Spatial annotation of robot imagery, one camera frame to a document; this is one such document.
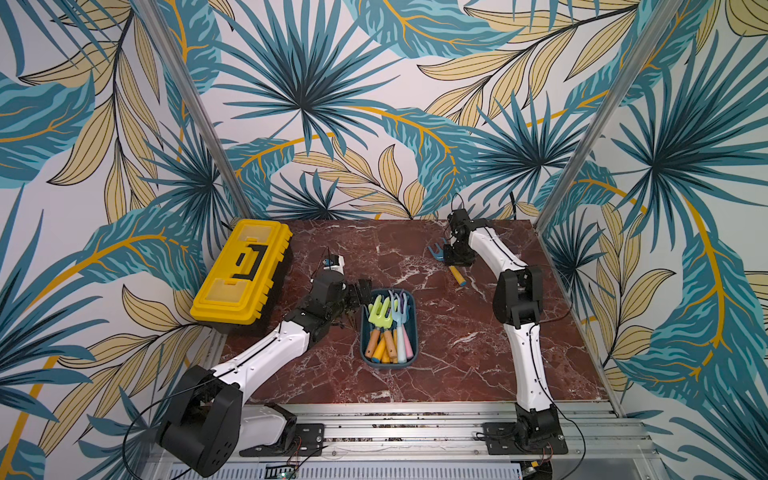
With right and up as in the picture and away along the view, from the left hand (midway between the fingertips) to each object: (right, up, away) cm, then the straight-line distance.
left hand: (357, 286), depth 85 cm
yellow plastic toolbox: (-31, +3, -1) cm, 31 cm away
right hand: (+32, +7, +21) cm, 39 cm away
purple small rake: (+13, -5, +7) cm, 16 cm away
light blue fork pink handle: (+14, -13, +2) cm, 19 cm away
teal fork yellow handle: (+26, +9, +16) cm, 32 cm away
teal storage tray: (+2, -13, +5) cm, 14 cm away
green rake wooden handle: (+5, -13, +1) cm, 14 cm away
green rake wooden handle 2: (+8, -10, +3) cm, 13 cm away
